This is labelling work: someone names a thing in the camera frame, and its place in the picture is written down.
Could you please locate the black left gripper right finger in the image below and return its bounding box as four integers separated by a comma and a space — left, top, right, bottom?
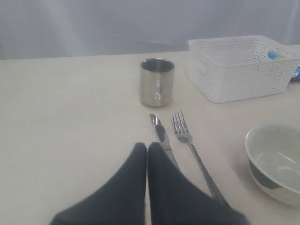
148, 142, 249, 225

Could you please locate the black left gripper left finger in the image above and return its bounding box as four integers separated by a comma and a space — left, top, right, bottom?
51, 142, 147, 225

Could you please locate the silver fork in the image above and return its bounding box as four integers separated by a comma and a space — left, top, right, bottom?
172, 110, 230, 208

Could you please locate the silver table knife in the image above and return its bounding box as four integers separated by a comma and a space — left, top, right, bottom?
150, 113, 180, 171

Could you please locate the white patterned ceramic bowl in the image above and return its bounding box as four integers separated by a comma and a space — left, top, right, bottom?
244, 123, 300, 207

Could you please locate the shiny metal cup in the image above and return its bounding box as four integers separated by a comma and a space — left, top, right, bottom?
139, 58, 175, 107

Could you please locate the blue chips bag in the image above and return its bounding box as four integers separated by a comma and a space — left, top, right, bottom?
268, 51, 285, 60

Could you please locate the brown round wooden plate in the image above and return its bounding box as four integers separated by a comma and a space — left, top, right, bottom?
290, 65, 300, 82

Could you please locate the white perforated plastic basket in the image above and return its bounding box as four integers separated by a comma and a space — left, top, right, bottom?
187, 36, 300, 103

